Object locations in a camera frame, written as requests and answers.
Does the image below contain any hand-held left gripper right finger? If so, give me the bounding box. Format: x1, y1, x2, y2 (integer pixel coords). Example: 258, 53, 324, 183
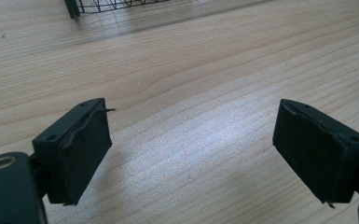
271, 98, 359, 209

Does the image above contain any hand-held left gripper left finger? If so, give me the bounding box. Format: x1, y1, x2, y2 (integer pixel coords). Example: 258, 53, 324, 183
32, 97, 117, 207

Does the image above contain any black wire mesh basket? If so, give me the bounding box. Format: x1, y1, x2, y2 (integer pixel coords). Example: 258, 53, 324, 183
63, 0, 171, 20

